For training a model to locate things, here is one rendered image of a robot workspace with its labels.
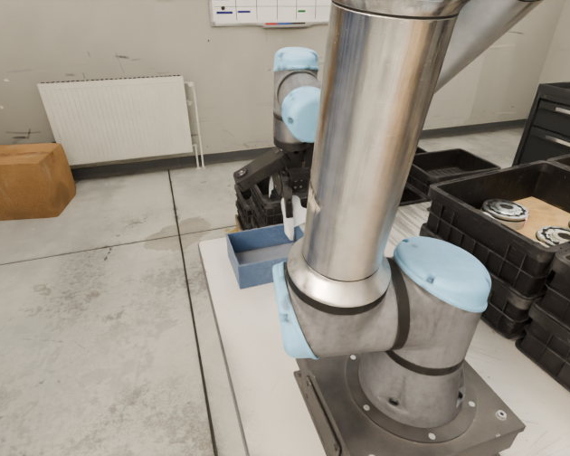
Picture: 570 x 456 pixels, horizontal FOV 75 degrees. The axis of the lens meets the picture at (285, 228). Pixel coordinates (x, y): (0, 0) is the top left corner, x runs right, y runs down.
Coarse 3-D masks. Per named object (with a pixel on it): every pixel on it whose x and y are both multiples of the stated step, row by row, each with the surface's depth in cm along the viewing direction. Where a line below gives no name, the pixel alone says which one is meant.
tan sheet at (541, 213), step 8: (520, 200) 102; (528, 200) 102; (536, 200) 102; (528, 208) 98; (536, 208) 98; (544, 208) 98; (552, 208) 98; (536, 216) 94; (544, 216) 94; (552, 216) 94; (560, 216) 94; (568, 216) 94; (528, 224) 91; (536, 224) 91; (544, 224) 91; (552, 224) 91; (560, 224) 91; (520, 232) 88; (528, 232) 88; (536, 232) 88
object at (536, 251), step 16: (464, 176) 91; (480, 176) 91; (432, 192) 85; (448, 208) 82; (464, 208) 78; (480, 224) 75; (496, 224) 72; (512, 240) 69; (528, 240) 67; (544, 256) 65
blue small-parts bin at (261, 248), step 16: (240, 240) 101; (256, 240) 102; (272, 240) 104; (288, 240) 106; (240, 256) 101; (256, 256) 101; (272, 256) 101; (240, 272) 88; (256, 272) 89; (240, 288) 90
